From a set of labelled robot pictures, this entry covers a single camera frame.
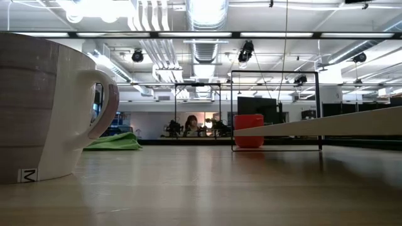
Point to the person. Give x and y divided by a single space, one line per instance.
191 124

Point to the red mug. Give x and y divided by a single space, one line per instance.
248 121

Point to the black background frame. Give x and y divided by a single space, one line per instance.
175 106

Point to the black ceiling camera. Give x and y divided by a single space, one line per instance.
245 52
360 57
137 56
300 79

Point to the white purple striped mug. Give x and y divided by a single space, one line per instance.
37 110

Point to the black monitor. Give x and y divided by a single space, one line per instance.
256 106

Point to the wooden shelf black metal frame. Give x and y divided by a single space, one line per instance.
329 124

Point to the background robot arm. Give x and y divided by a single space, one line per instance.
220 127
173 128

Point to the green cloth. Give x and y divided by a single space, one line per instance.
116 142

